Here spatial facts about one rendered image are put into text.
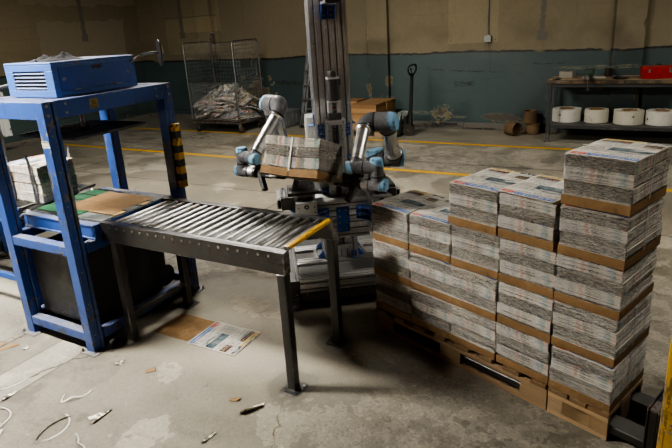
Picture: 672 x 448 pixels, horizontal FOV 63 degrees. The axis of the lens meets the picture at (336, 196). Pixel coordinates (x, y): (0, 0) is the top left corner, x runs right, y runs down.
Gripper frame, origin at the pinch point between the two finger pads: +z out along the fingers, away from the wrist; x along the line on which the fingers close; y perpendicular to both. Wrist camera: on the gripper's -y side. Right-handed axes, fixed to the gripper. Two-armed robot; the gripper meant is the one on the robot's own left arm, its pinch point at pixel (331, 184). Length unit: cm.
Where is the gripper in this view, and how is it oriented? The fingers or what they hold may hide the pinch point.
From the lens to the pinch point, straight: 325.9
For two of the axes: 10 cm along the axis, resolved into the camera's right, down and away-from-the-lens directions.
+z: -8.8, -0.9, 4.7
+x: -4.6, -0.7, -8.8
